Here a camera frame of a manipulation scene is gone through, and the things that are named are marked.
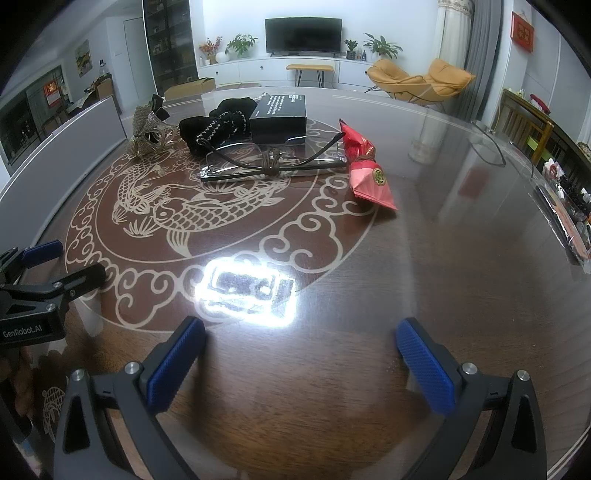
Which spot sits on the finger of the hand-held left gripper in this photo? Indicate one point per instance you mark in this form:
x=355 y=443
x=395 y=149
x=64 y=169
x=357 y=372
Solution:
x=90 y=277
x=44 y=254

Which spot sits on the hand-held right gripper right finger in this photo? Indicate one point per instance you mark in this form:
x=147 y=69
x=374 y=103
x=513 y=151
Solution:
x=425 y=369

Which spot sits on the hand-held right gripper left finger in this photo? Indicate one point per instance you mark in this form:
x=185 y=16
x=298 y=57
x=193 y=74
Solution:
x=175 y=364

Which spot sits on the person's left hand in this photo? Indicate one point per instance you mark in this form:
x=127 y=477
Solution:
x=21 y=381

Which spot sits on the dark glass sliding door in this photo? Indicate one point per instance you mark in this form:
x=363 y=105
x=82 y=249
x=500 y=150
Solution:
x=18 y=124

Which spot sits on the red window poster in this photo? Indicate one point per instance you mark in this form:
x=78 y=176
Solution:
x=51 y=93

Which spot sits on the wooden dining furniture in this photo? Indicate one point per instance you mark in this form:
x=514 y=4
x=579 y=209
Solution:
x=92 y=94

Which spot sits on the red snack packet gold emblem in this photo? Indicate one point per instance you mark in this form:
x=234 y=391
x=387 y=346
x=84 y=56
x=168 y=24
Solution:
x=374 y=187

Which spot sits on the clear plastic bottle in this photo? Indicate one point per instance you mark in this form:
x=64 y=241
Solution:
x=102 y=66

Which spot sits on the brown cardboard box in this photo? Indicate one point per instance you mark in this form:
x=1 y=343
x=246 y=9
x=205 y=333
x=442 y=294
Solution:
x=190 y=87

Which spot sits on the black velvet cloth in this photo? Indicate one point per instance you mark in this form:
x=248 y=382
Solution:
x=235 y=108

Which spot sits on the black box with white print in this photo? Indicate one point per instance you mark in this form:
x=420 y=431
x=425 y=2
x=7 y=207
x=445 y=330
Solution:
x=277 y=122

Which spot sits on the round beige floor cushion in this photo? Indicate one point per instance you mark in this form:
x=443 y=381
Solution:
x=240 y=85

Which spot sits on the dark glass display cabinet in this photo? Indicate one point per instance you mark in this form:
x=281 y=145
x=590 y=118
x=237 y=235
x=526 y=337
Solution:
x=171 y=46

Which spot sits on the white round vase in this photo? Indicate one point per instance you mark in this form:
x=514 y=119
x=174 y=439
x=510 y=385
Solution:
x=222 y=57

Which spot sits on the red flower bouquet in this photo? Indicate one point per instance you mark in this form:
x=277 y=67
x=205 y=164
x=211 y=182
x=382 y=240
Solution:
x=210 y=47

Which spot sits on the wooden chair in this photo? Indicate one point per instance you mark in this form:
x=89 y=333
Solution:
x=526 y=124

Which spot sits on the white television cabinet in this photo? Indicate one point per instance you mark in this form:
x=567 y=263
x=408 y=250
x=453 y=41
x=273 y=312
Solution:
x=258 y=70

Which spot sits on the leafy green potted plant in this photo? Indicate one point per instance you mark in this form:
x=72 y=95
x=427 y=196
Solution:
x=241 y=45

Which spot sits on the orange lounge chair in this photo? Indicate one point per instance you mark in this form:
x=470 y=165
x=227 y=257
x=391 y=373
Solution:
x=450 y=76
x=392 y=76

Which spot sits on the wooden bench with metal legs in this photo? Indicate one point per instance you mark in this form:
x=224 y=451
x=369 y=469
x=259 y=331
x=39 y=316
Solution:
x=309 y=67

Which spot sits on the grey curtain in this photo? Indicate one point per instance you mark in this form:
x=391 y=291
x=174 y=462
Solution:
x=487 y=60

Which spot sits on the black television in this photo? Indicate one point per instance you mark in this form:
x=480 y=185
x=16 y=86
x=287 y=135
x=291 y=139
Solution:
x=303 y=36

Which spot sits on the large potted plant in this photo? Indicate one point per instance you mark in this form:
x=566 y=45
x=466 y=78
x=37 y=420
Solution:
x=382 y=46

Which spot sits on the small potted plant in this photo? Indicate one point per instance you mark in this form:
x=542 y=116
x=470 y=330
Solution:
x=351 y=50

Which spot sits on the covered standing air conditioner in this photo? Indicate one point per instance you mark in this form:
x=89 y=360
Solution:
x=455 y=32

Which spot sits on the framed wall painting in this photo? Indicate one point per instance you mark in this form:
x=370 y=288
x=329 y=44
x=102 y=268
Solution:
x=82 y=57

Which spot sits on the red wall hanging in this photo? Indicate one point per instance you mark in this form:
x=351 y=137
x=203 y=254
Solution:
x=523 y=31

